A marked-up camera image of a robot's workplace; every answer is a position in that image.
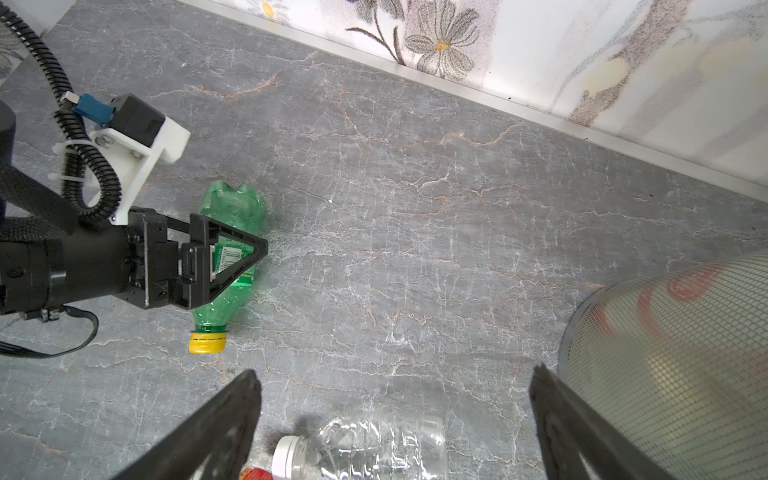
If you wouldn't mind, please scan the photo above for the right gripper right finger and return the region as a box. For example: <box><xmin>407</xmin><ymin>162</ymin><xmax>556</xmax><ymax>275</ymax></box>
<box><xmin>529</xmin><ymin>364</ymin><xmax>672</xmax><ymax>480</ymax></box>

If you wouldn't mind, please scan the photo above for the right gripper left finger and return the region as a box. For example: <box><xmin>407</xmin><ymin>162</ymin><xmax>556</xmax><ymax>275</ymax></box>
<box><xmin>115</xmin><ymin>369</ymin><xmax>262</xmax><ymax>479</ymax></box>

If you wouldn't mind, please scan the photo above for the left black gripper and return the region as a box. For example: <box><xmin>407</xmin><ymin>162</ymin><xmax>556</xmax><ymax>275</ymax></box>
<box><xmin>122</xmin><ymin>208</ymin><xmax>268</xmax><ymax>309</ymax></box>

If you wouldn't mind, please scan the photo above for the green soda bottle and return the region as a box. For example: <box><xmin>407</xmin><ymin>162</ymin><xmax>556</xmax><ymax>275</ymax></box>
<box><xmin>189</xmin><ymin>180</ymin><xmax>267</xmax><ymax>355</ymax></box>

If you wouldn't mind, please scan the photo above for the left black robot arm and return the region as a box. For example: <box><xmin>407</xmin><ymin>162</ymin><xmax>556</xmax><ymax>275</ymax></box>
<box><xmin>1</xmin><ymin>95</ymin><xmax>268</xmax><ymax>319</ymax></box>

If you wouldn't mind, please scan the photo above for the mesh bin with green bag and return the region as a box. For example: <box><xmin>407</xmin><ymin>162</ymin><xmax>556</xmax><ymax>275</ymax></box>
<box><xmin>557</xmin><ymin>251</ymin><xmax>767</xmax><ymax>479</ymax></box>

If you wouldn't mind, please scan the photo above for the clear bottle green cap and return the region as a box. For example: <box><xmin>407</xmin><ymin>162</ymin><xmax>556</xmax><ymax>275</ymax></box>
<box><xmin>239</xmin><ymin>468</ymin><xmax>273</xmax><ymax>480</ymax></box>

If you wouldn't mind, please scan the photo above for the crushed clear bottle white cap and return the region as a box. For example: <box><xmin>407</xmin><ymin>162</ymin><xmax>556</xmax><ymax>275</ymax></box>
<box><xmin>271</xmin><ymin>413</ymin><xmax>449</xmax><ymax>479</ymax></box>

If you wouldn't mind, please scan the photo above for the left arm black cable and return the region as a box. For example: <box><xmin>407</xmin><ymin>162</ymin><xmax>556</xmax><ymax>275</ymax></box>
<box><xmin>0</xmin><ymin>0</ymin><xmax>124</xmax><ymax>361</ymax></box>

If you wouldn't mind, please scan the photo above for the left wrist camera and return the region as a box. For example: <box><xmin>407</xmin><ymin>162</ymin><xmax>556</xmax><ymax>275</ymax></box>
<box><xmin>54</xmin><ymin>91</ymin><xmax>190</xmax><ymax>226</ymax></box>

